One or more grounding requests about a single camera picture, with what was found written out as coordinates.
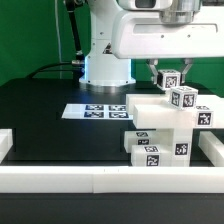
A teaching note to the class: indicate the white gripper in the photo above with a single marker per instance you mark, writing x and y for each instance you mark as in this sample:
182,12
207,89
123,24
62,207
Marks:
142,35

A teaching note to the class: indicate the white tagged cube nut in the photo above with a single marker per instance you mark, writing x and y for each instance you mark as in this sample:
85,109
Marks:
183,97
168,78

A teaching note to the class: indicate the white chair back frame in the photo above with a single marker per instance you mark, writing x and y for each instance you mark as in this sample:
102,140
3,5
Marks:
154,111

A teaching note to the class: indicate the white chair seat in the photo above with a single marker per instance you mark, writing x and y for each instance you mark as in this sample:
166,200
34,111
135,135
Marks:
178,142

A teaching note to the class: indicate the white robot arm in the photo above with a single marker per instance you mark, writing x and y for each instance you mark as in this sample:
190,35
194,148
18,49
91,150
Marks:
103,69

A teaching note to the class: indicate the white right fence bar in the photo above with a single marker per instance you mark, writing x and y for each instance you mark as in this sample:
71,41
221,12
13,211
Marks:
212,147

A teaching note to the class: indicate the white fence bar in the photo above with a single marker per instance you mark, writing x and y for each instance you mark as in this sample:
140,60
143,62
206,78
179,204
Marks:
212,147
60,179
6,142

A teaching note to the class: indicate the white sheet with tags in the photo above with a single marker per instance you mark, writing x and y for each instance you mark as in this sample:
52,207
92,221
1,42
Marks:
96,112

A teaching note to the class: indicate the white left fence bar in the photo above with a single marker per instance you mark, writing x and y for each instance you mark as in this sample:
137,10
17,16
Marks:
6,142

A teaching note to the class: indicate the white front fence bar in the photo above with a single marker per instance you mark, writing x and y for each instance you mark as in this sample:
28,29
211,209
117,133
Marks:
60,179

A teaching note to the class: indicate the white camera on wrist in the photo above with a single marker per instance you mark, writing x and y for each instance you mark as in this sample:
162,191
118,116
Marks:
145,4

